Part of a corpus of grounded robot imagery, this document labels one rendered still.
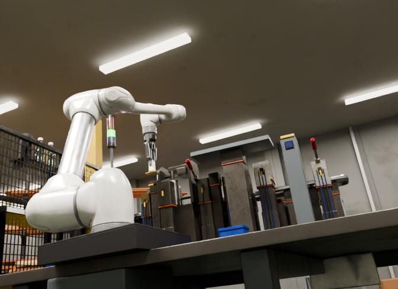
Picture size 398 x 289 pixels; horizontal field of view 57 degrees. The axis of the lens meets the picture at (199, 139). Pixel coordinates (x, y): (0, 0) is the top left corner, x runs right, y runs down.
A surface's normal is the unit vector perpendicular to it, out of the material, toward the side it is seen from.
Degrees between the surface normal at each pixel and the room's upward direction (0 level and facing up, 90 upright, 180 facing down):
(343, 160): 90
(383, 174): 90
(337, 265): 90
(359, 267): 90
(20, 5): 180
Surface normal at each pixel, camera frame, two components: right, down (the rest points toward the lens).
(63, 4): 0.11, 0.92
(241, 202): -0.35, -0.32
